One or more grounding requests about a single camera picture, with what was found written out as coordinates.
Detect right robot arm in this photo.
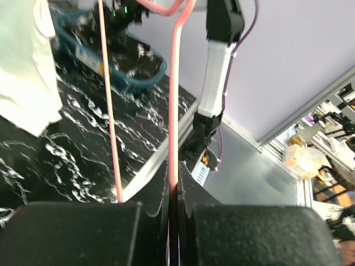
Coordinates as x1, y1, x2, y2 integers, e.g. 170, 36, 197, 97
107, 1, 245, 163

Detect black white tie-dye trousers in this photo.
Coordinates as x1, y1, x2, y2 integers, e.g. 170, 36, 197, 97
64, 11, 163, 80

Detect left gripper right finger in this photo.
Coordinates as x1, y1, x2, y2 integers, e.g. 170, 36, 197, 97
179, 163, 343, 265

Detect white camisole top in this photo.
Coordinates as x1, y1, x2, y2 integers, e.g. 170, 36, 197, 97
1, 0, 63, 137

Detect blue plastic basket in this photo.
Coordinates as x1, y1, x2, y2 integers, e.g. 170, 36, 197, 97
53, 8, 167, 94

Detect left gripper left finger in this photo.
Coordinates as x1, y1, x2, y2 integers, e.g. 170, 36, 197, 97
1, 163, 169, 265

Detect black marble pattern mat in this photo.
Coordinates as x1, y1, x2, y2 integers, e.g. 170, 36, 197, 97
1, 53, 169, 227

